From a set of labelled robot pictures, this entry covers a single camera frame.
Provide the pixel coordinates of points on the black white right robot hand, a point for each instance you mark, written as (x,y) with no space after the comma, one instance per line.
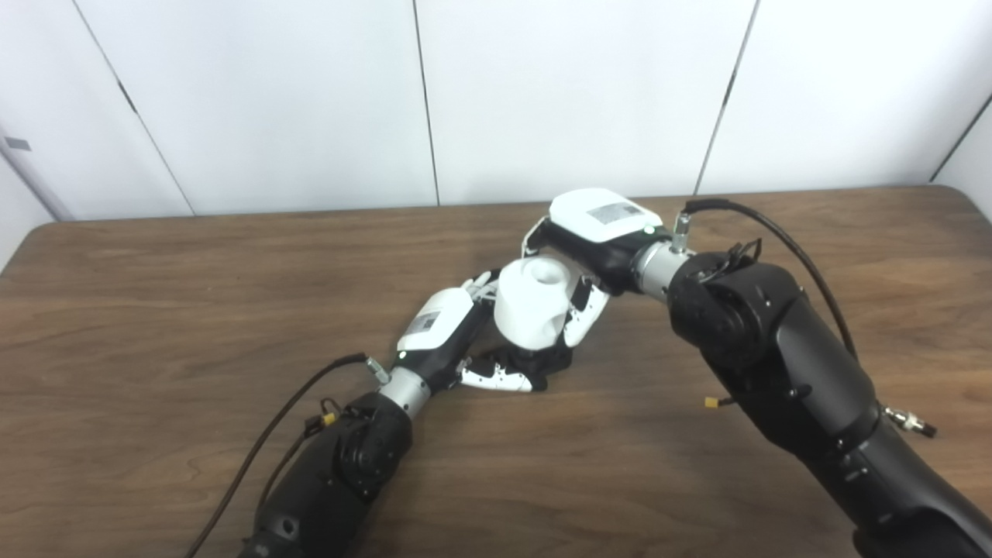
(597,229)

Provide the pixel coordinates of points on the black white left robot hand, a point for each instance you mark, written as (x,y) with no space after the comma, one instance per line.
(438,333)

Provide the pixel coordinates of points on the black plastic flanged holder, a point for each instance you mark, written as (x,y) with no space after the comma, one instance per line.
(554,358)

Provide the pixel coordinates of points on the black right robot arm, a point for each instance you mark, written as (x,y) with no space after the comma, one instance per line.
(775,349)

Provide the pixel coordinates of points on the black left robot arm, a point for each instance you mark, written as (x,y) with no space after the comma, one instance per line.
(341,465)

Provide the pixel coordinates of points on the round white plastic piece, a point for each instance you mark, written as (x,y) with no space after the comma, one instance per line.
(531,310)

